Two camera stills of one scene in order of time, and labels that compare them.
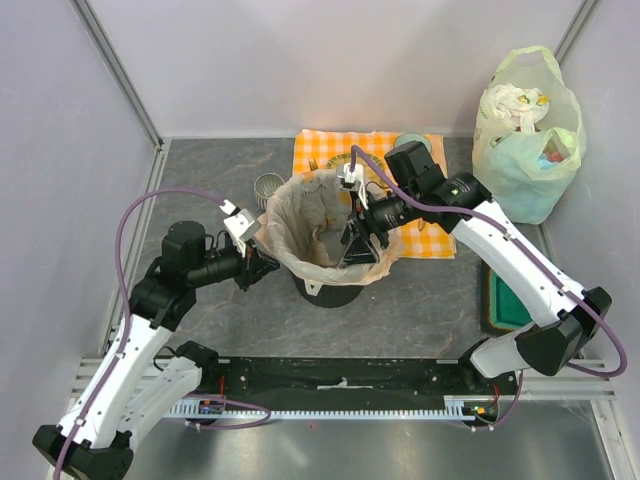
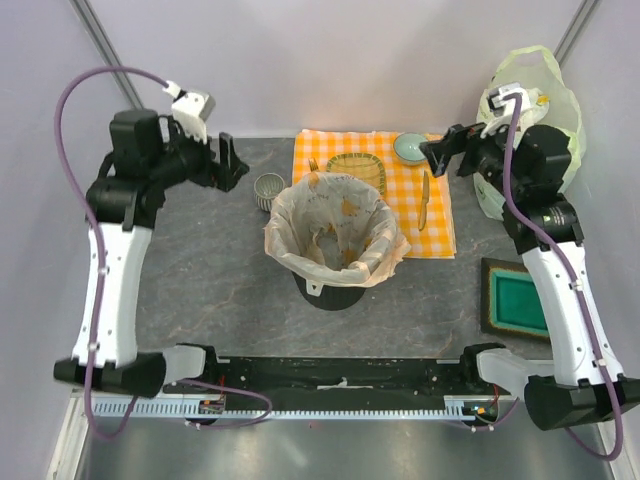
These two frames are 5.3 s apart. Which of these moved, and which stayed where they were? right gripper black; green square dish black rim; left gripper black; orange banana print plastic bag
Moved: left gripper black; right gripper black
Stayed: orange banana print plastic bag; green square dish black rim
